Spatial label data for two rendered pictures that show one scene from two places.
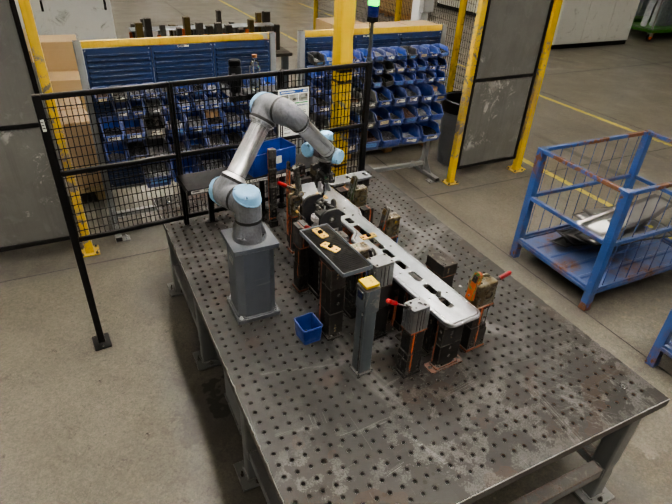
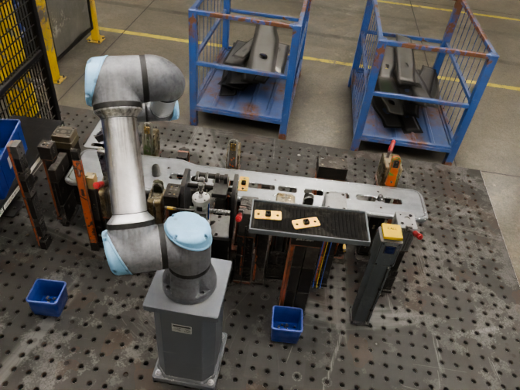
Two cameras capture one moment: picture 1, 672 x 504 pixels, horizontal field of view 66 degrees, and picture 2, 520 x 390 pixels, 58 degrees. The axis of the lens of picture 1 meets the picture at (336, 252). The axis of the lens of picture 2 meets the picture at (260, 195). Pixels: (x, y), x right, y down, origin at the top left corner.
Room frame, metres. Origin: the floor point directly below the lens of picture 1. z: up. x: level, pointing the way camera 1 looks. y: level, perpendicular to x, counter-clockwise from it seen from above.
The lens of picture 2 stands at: (1.38, 1.00, 2.17)
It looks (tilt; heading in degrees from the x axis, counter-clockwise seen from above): 41 degrees down; 302
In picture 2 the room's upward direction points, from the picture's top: 6 degrees clockwise
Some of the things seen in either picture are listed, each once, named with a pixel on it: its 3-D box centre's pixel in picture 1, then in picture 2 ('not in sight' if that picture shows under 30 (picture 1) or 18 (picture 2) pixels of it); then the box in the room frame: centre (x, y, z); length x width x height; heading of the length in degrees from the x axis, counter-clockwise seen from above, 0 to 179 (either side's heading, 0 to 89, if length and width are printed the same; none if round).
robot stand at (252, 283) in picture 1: (251, 273); (190, 323); (1.97, 0.39, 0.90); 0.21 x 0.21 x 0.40; 28
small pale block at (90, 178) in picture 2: not in sight; (97, 212); (2.58, 0.24, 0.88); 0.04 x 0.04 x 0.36; 32
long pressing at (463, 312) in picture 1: (371, 238); (248, 184); (2.18, -0.17, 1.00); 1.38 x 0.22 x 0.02; 32
